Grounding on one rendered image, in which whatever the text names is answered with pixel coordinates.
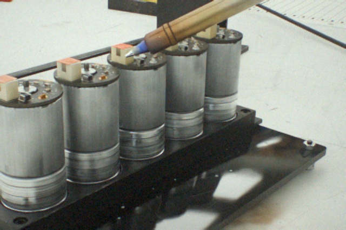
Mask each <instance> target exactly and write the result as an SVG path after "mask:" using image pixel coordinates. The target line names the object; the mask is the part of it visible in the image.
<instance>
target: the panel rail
mask: <svg viewBox="0 0 346 230"><path fill-rule="evenodd" d="M142 41H144V38H139V39H135V40H131V41H128V42H125V43H123V44H128V45H132V46H137V45H138V44H139V43H141V42H142ZM107 54H111V46H108V47H105V48H101V49H97V50H93V51H89V52H88V53H83V54H80V55H76V56H73V57H70V58H73V59H76V60H80V62H81V61H84V60H88V59H92V58H95V57H99V56H103V55H107ZM55 68H57V62H56V61H54V62H49V63H46V64H42V65H37V66H34V67H31V68H29V69H25V70H20V71H17V72H13V73H9V74H6V75H8V76H12V77H15V78H17V79H20V78H24V77H28V76H32V75H35V74H38V73H42V72H46V71H50V70H53V69H55Z"/></svg>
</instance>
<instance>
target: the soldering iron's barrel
mask: <svg viewBox="0 0 346 230"><path fill-rule="evenodd" d="M263 1H266V0H215V1H213V2H211V3H208V4H206V5H204V6H202V7H200V8H198V9H196V10H194V11H191V12H189V13H187V14H185V15H183V16H182V17H180V18H178V19H176V20H174V21H172V22H170V23H166V24H164V25H163V26H162V27H160V28H158V29H155V30H153V31H151V32H149V33H147V34H145V37H144V41H145V43H146V45H147V48H148V49H149V51H150V52H151V53H158V52H160V51H162V50H164V49H166V48H168V47H171V46H174V45H177V44H178V43H179V42H181V41H183V40H185V39H187V38H189V37H191V36H193V35H195V34H197V33H199V32H201V31H203V30H205V29H207V28H210V27H212V26H214V25H216V24H218V23H220V22H222V21H224V20H226V19H228V18H231V17H233V16H235V15H236V14H238V13H240V12H242V11H244V10H246V9H248V8H250V7H252V6H254V5H256V4H258V3H261V2H263Z"/></svg>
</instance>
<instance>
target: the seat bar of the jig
mask: <svg viewBox="0 0 346 230"><path fill-rule="evenodd" d="M255 116H256V111H255V110H252V109H250V108H248V107H244V106H240V105H237V112H236V118H235V119H233V120H231V121H225V122H221V123H211V122H205V121H204V122H203V134H202V135H201V136H199V137H197V138H194V139H187V140H171V139H165V143H164V153H163V154H162V155H160V156H159V157H155V158H152V159H148V160H126V159H121V158H120V159H119V174H118V175H117V176H116V177H115V178H113V179H111V180H109V181H107V182H103V183H100V184H92V185H81V184H74V183H72V182H69V181H67V192H68V197H67V198H66V200H65V201H63V202H62V204H60V205H59V206H57V207H55V208H52V209H49V210H46V211H42V212H33V213H23V212H15V211H11V210H9V209H8V208H6V207H4V206H3V205H2V204H1V196H0V230H66V229H68V228H70V227H72V226H74V225H76V224H77V223H79V222H80V221H82V220H84V219H86V218H88V217H90V216H92V215H94V214H96V213H98V212H99V211H101V210H103V209H106V208H107V207H109V206H111V205H113V204H115V203H117V202H119V201H121V200H123V199H124V198H126V197H128V196H129V195H131V194H133V193H135V192H137V191H139V190H141V189H143V188H145V187H147V186H149V185H150V184H152V183H154V182H156V181H158V180H160V179H161V178H163V177H165V176H166V175H168V174H170V173H172V172H174V171H176V170H179V169H180V168H182V167H184V166H186V165H187V164H189V163H192V162H194V161H195V160H196V159H198V158H200V157H202V156H204V155H206V154H208V153H210V152H212V151H214V150H216V149H217V148H219V147H221V146H223V145H225V144H227V143H228V142H230V141H232V140H234V139H236V138H238V137H239V136H241V135H244V134H246V133H247V132H249V131H251V130H253V129H254V128H255Z"/></svg>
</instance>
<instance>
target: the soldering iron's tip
mask: <svg viewBox="0 0 346 230"><path fill-rule="evenodd" d="M146 52H149V49H148V48H147V45H146V43H145V41H142V42H141V43H139V44H138V45H137V46H135V47H134V48H133V49H132V50H130V51H129V52H128V53H127V54H126V55H125V56H126V58H129V57H133V56H137V55H139V54H143V53H146Z"/></svg>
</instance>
